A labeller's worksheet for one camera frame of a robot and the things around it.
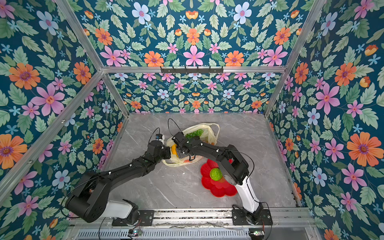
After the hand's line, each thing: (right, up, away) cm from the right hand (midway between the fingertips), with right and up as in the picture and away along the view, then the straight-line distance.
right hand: (185, 149), depth 94 cm
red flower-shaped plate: (+20, -20, -12) cm, 31 cm away
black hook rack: (+4, +50, -2) cm, 50 cm away
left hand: (-8, +4, -5) cm, 10 cm away
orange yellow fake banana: (-7, +1, -4) cm, 8 cm away
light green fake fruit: (+18, -12, -12) cm, 25 cm away
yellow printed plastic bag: (+17, +11, +2) cm, 20 cm away
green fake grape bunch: (+8, +11, +10) cm, 17 cm away
